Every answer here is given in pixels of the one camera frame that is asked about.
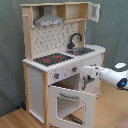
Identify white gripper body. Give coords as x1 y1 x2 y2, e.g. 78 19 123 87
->
81 66 101 78

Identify white oven door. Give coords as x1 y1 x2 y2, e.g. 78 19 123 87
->
49 86 96 128

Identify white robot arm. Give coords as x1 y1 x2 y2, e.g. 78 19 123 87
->
81 66 128 91

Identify white wooden toy kitchen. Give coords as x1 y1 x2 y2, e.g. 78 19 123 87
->
22 2 105 128

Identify right red stove knob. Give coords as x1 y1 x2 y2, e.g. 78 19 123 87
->
71 66 78 73

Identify red stove knob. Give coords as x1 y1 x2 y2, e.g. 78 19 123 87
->
54 73 60 79
71 66 78 73

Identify metal toy sink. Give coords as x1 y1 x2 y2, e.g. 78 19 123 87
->
65 47 95 56

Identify black toy faucet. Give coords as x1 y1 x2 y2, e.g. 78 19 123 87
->
66 32 83 50

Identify left red stove knob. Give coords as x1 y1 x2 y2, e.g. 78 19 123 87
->
54 73 60 79

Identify grey backdrop curtain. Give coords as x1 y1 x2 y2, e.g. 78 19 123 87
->
0 0 128 117

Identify black stovetop red burners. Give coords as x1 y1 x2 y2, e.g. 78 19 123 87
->
34 53 71 67

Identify white microwave door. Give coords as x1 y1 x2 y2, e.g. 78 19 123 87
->
89 3 100 22

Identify grey range hood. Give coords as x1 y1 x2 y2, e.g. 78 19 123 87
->
35 5 64 27

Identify grey cabinet door handle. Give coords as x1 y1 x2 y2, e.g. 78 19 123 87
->
82 76 86 90

